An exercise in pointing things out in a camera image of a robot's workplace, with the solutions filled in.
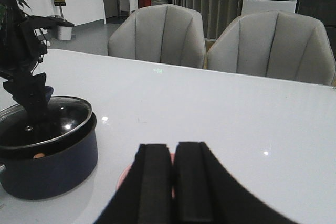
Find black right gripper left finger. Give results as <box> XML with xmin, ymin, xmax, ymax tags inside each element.
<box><xmin>96</xmin><ymin>144</ymin><xmax>172</xmax><ymax>223</ymax></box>

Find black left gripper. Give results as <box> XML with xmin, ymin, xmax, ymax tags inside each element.
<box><xmin>1</xmin><ymin>15</ymin><xmax>74</xmax><ymax>122</ymax></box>

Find grey upholstered chair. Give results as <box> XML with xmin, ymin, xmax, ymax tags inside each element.
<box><xmin>107</xmin><ymin>4</ymin><xmax>206</xmax><ymax>68</ymax></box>
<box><xmin>207</xmin><ymin>10</ymin><xmax>335</xmax><ymax>86</ymax></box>

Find white waste bin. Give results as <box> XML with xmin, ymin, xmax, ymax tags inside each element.
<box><xmin>55</xmin><ymin>22</ymin><xmax>74</xmax><ymax>40</ymax></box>

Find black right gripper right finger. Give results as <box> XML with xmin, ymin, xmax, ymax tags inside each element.
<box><xmin>173</xmin><ymin>142</ymin><xmax>292</xmax><ymax>223</ymax></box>

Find right grey upholstered chair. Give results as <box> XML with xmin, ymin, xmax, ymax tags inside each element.
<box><xmin>207</xmin><ymin>10</ymin><xmax>335</xmax><ymax>86</ymax></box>

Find glass lid with blue knob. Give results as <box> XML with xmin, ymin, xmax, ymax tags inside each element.
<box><xmin>1</xmin><ymin>86</ymin><xmax>93</xmax><ymax>151</ymax></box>

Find left grey upholstered chair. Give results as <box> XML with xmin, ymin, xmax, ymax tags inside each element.
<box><xmin>107</xmin><ymin>4</ymin><xmax>206</xmax><ymax>68</ymax></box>

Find dark blue saucepan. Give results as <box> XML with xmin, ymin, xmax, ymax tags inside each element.
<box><xmin>0</xmin><ymin>97</ymin><xmax>99</xmax><ymax>200</ymax></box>

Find orange ham slices pile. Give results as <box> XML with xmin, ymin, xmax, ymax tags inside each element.
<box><xmin>33</xmin><ymin>153</ymin><xmax>45</xmax><ymax>159</ymax></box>

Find dark grey sideboard counter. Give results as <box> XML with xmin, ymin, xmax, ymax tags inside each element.
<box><xmin>296</xmin><ymin>0</ymin><xmax>335</xmax><ymax>43</ymax></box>

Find green potted plant leaves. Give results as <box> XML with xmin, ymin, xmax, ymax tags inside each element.
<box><xmin>1</xmin><ymin>0</ymin><xmax>30</xmax><ymax>23</ymax></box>

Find pink plastic bowl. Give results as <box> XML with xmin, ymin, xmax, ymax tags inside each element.
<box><xmin>116</xmin><ymin>153</ymin><xmax>175</xmax><ymax>190</ymax></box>

